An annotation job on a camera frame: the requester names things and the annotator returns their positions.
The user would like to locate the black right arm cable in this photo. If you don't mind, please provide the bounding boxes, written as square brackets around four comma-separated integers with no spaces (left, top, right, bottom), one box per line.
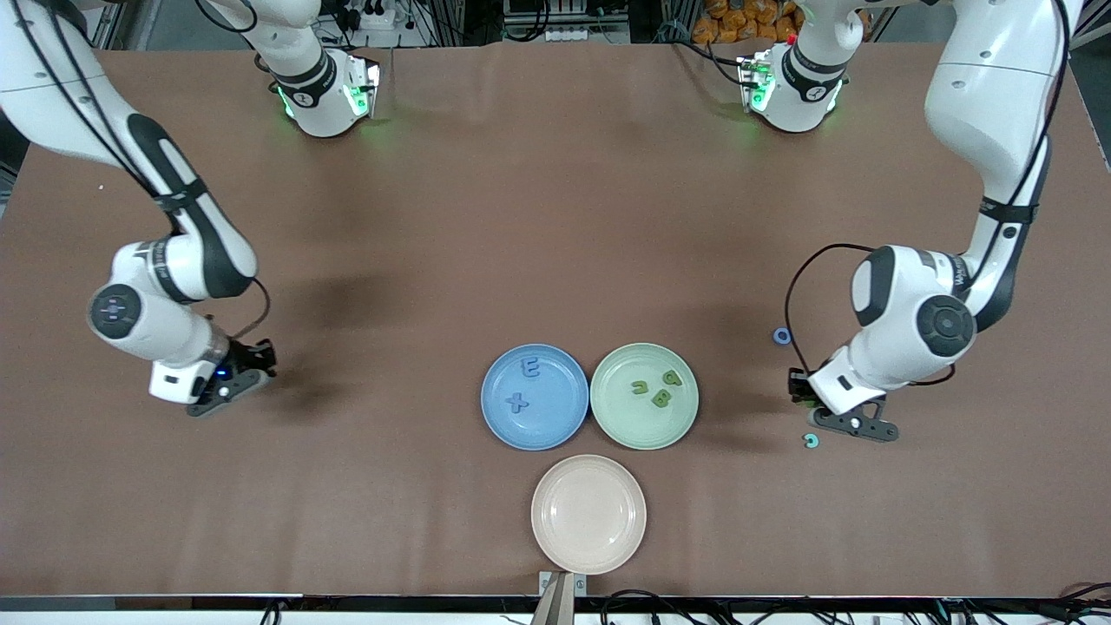
[9,0,272,341]

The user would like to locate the black cable bundle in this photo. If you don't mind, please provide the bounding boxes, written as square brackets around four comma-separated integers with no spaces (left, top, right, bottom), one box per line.
[599,589,838,625]

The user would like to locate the green plate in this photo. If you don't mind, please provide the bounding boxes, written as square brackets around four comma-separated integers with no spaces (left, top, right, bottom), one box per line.
[590,342,700,451]

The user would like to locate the metal table bracket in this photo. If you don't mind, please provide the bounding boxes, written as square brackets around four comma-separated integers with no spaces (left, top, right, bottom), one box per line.
[538,571,588,625]

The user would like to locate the orange packaged items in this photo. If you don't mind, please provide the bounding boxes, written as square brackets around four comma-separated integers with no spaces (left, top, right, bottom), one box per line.
[693,0,801,46]

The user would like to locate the white power strip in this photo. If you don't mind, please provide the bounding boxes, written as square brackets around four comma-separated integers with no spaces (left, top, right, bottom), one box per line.
[345,0,419,30]
[519,24,593,44]

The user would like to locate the blue plate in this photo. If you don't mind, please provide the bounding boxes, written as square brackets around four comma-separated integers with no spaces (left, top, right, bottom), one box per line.
[481,344,590,451]

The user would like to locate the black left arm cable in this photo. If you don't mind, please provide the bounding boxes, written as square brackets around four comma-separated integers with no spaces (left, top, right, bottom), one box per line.
[785,0,1070,376]

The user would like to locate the black table edge rail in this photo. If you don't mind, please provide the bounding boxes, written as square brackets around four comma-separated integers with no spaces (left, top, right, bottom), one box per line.
[0,594,1111,614]

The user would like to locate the beige plate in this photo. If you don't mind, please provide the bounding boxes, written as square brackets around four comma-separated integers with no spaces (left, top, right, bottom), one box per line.
[531,454,648,576]

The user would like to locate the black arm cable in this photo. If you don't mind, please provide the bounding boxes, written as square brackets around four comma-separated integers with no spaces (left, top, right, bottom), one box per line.
[9,0,272,341]
[785,0,1070,376]

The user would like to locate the brown table cover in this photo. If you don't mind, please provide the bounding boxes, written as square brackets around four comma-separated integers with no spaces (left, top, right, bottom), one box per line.
[0,42,1111,600]

